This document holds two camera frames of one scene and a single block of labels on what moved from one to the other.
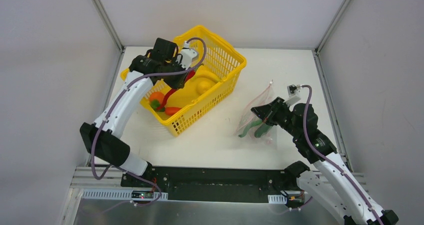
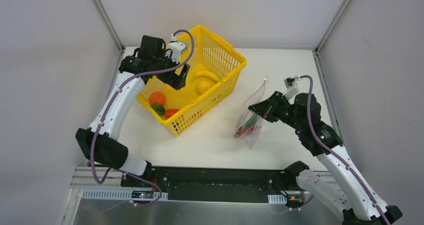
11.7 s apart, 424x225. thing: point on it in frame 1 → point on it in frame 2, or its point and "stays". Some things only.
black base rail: x=212 y=184 stays
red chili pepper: x=189 y=75 → x=240 y=133
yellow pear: x=204 y=84 stays
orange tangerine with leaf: x=156 y=100 stays
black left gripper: x=177 y=81 stays
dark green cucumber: x=261 y=130 → x=251 y=121
